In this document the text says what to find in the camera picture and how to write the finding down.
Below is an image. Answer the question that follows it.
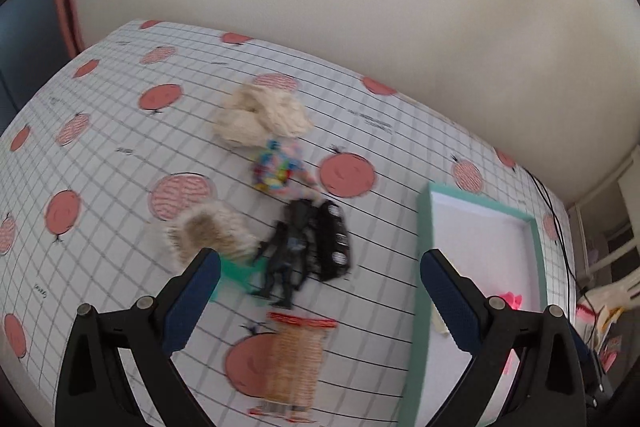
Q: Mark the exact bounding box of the tan packet with red label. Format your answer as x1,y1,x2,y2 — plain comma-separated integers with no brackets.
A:
250,312,338,420

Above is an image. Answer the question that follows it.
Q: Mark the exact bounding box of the black cable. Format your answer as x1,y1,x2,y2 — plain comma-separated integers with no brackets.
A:
525,169,601,358

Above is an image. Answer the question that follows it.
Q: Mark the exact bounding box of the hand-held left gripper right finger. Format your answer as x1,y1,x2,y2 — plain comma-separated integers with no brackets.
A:
419,248,588,427

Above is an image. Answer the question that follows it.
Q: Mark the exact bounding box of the white plastic chair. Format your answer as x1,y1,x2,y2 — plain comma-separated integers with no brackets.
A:
580,264,640,308

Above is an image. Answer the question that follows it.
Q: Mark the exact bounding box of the pastel twisted rope toy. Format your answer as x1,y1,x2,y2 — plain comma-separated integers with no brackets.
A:
250,138,321,200

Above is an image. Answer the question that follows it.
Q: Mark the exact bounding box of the teal plastic item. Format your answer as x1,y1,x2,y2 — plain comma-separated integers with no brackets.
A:
210,254,268,303

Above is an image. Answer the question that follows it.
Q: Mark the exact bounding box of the pink packet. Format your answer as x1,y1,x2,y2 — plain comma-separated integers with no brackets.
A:
597,332,623,373

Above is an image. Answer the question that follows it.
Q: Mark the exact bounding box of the teal-rimmed white tray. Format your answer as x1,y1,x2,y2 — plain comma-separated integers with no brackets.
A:
397,182,548,427

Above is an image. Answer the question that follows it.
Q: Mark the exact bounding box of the cotton swab bag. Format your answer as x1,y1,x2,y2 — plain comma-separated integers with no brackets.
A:
164,202,256,268

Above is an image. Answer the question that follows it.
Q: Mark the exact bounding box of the pomegranate print grid tablecloth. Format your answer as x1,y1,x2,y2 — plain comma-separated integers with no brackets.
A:
0,19,576,427

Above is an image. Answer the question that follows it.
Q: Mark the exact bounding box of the black silver action figure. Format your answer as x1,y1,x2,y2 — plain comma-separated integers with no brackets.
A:
247,199,318,310

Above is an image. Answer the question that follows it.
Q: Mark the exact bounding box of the cream knitted cloth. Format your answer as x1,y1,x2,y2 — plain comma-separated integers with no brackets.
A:
214,82,315,150

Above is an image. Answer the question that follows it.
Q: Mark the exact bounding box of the pink hair clip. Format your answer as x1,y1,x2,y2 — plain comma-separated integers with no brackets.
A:
492,291,523,375

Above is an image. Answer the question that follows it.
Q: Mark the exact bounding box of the black hair clip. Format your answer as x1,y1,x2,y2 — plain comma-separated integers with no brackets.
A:
310,201,353,282

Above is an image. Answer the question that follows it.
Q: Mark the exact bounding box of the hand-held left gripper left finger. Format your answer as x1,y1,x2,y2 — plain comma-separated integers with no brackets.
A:
55,247,223,427

